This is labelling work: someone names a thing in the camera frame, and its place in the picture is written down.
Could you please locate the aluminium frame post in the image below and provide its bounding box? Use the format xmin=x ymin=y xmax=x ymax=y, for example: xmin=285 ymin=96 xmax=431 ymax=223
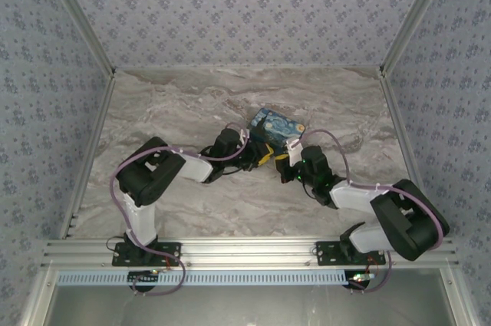
xmin=37 ymin=0 xmax=117 ymax=78
xmin=378 ymin=0 xmax=460 ymax=78

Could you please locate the aluminium table edge rail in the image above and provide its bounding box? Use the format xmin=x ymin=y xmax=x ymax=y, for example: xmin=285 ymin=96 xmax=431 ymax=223
xmin=60 ymin=72 xmax=118 ymax=241
xmin=378 ymin=68 xmax=431 ymax=204

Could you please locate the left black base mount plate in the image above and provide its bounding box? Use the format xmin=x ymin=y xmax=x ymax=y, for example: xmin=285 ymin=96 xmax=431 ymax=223
xmin=111 ymin=240 xmax=183 ymax=267

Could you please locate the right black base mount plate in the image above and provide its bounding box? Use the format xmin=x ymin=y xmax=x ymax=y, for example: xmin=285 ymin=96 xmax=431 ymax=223
xmin=315 ymin=240 xmax=387 ymax=267

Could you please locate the right small controller board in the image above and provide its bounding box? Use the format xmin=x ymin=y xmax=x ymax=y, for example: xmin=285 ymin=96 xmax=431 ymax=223
xmin=344 ymin=269 xmax=376 ymax=290

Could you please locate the left small controller board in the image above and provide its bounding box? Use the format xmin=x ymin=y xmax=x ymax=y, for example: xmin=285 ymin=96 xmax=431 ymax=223
xmin=127 ymin=269 xmax=160 ymax=286

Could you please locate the aluminium mounting rail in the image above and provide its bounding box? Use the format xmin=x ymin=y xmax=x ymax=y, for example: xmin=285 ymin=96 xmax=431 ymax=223
xmin=41 ymin=236 xmax=460 ymax=270

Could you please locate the right aluminium frame post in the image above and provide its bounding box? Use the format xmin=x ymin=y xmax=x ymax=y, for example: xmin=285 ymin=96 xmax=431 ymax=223
xmin=378 ymin=0 xmax=460 ymax=78

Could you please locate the white slotted cable duct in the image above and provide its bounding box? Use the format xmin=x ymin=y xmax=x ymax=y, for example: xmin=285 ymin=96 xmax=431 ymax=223
xmin=56 ymin=269 xmax=351 ymax=287

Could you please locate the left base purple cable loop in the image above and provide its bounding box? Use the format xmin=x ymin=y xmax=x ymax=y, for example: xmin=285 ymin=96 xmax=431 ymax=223
xmin=131 ymin=252 xmax=187 ymax=297

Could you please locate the left gripper thin black cable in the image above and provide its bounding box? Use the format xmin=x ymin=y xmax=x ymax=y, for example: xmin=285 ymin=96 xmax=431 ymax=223
xmin=220 ymin=163 xmax=254 ymax=176

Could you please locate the left aluminium frame post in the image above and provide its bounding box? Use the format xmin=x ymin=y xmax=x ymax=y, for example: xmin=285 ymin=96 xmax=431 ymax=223
xmin=37 ymin=0 xmax=117 ymax=78

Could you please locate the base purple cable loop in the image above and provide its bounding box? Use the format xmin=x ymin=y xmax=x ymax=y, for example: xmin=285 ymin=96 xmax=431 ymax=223
xmin=348 ymin=251 xmax=393 ymax=295
xmin=131 ymin=252 xmax=187 ymax=297

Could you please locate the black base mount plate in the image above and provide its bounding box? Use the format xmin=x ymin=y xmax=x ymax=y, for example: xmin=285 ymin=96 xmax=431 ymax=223
xmin=315 ymin=240 xmax=387 ymax=267
xmin=111 ymin=240 xmax=183 ymax=267

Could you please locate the grey metal sheet panel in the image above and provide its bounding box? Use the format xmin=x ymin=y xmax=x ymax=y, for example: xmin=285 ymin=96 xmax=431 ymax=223
xmin=21 ymin=267 xmax=475 ymax=326

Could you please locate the right aluminium table edge rail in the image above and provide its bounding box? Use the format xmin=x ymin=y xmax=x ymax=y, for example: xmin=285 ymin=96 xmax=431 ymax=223
xmin=378 ymin=68 xmax=431 ymax=204

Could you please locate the small controller board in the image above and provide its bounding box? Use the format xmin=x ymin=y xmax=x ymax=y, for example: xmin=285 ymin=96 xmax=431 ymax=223
xmin=127 ymin=269 xmax=160 ymax=286
xmin=344 ymin=269 xmax=376 ymax=290

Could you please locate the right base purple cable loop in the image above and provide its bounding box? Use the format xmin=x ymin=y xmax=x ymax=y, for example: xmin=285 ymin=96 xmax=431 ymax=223
xmin=348 ymin=251 xmax=393 ymax=295

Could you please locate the left aluminium table edge rail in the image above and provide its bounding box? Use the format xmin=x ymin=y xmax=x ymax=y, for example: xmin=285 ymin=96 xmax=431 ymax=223
xmin=60 ymin=72 xmax=118 ymax=241

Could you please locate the starry night painted tin box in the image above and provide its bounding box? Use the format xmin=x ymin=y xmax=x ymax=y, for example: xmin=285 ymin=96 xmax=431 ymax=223
xmin=246 ymin=107 xmax=307 ymax=151

